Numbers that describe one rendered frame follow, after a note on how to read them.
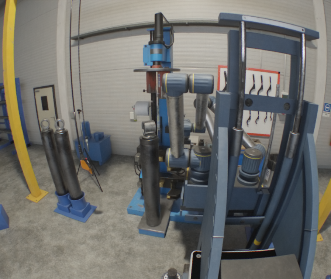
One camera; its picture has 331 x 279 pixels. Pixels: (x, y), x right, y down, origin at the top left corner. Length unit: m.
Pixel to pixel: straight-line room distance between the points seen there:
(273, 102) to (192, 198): 0.97
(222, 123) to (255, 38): 0.56
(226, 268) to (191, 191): 0.72
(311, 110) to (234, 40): 0.64
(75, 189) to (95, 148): 1.84
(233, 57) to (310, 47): 4.05
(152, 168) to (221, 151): 1.21
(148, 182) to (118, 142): 3.03
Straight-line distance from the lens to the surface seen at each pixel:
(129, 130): 4.78
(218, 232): 0.96
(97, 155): 4.64
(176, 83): 1.28
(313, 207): 1.20
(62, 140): 2.63
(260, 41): 1.19
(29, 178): 3.90
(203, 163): 1.82
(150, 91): 2.39
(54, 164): 3.00
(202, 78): 1.29
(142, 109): 3.20
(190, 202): 1.58
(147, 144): 1.94
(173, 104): 1.38
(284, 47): 1.26
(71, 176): 2.86
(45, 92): 6.38
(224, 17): 1.08
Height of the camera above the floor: 2.14
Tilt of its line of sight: 20 degrees down
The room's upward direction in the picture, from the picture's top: straight up
